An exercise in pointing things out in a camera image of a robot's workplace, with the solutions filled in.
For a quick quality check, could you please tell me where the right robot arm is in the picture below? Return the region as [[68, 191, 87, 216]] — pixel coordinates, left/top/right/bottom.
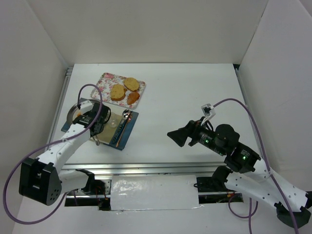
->
[[167, 120, 312, 228]]

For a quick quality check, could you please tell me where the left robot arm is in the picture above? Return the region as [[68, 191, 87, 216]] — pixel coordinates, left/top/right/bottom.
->
[[19, 99, 111, 206]]

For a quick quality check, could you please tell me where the large speckled bread slice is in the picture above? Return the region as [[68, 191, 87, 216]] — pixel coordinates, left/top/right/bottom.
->
[[110, 84, 127, 101]]

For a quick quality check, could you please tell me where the small orange bread piece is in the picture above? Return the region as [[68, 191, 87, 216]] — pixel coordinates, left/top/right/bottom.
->
[[127, 91, 140, 105]]

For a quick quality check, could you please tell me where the far speckled bread slice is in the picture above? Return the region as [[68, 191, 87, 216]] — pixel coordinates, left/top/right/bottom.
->
[[123, 78, 139, 92]]

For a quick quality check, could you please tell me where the clear drinking glass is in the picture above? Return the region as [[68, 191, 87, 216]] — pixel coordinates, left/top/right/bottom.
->
[[108, 113, 117, 128]]

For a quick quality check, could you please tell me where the beige napkin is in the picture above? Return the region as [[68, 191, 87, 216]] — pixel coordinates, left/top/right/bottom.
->
[[97, 114, 122, 145]]

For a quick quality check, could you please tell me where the silver spoon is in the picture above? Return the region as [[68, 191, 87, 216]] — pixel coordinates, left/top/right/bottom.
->
[[114, 109, 131, 138]]

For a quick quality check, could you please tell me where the blue placemat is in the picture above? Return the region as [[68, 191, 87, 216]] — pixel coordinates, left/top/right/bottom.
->
[[61, 112, 138, 151]]

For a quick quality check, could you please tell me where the floral serving tray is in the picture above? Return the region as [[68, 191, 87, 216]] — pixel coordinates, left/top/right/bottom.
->
[[90, 73, 146, 109]]

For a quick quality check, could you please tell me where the silver metal plate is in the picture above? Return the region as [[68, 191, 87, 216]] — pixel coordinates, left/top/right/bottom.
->
[[66, 98, 99, 125]]

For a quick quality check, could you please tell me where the white paper sheet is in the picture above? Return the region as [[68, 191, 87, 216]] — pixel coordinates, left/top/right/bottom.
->
[[110, 175, 199, 211]]

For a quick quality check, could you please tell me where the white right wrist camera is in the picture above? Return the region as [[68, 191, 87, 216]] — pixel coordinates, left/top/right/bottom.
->
[[201, 103, 216, 121]]

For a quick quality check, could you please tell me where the aluminium table rail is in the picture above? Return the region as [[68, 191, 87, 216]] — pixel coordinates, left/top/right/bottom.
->
[[62, 162, 225, 171]]

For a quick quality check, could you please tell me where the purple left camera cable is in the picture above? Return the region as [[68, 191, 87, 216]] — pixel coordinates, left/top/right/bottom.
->
[[4, 84, 104, 224]]

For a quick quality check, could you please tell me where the purple camera cable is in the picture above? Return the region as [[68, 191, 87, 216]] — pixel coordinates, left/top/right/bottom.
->
[[211, 97, 300, 234], [4, 84, 104, 224]]

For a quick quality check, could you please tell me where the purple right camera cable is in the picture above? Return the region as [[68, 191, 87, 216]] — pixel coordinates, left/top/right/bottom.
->
[[211, 97, 300, 234]]

